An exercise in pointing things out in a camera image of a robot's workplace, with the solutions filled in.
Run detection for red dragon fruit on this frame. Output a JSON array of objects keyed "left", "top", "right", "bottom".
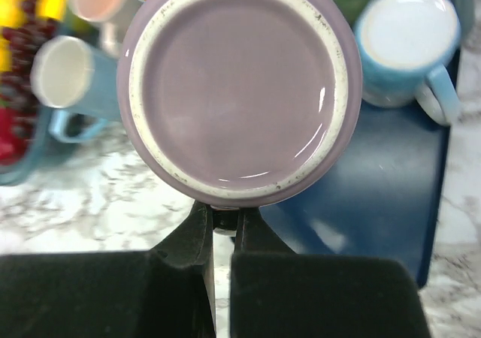
[{"left": 1, "top": 107, "right": 35, "bottom": 166}]

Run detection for purple mug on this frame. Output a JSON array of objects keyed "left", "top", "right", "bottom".
[{"left": 116, "top": 0, "right": 362, "bottom": 218}]

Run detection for light blue faceted mug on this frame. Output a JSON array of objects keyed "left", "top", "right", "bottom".
[{"left": 30, "top": 35, "right": 121, "bottom": 143}]

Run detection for light blue white mug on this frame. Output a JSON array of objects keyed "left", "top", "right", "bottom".
[{"left": 354, "top": 0, "right": 461, "bottom": 126}]

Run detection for clear blue fruit tray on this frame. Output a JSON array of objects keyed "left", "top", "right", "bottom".
[{"left": 0, "top": 26, "right": 76, "bottom": 187}]

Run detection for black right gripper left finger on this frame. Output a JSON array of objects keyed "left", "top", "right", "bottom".
[{"left": 1, "top": 202, "right": 216, "bottom": 337}]

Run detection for dark purple grapes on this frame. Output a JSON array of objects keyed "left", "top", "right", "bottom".
[{"left": 1, "top": 0, "right": 58, "bottom": 141}]

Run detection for dark blue tray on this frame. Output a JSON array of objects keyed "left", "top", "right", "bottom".
[{"left": 259, "top": 0, "right": 462, "bottom": 289}]

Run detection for pink mug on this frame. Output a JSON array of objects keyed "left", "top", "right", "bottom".
[{"left": 68, "top": 0, "right": 142, "bottom": 59}]

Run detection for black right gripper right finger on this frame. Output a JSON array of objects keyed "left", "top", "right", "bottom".
[{"left": 229, "top": 208, "right": 431, "bottom": 338}]

